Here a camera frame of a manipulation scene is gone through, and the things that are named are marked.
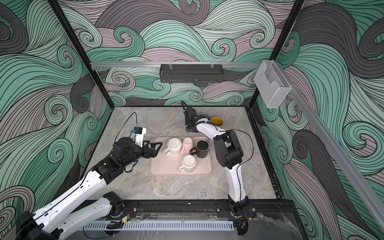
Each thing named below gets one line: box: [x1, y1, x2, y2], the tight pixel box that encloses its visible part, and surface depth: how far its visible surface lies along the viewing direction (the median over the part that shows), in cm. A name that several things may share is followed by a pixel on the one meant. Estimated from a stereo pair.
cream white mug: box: [178, 155, 197, 173], surface depth 84 cm
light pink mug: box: [180, 137, 193, 156], surface depth 90 cm
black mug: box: [189, 140, 210, 159], surface depth 90 cm
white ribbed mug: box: [163, 138, 183, 156], surface depth 90 cm
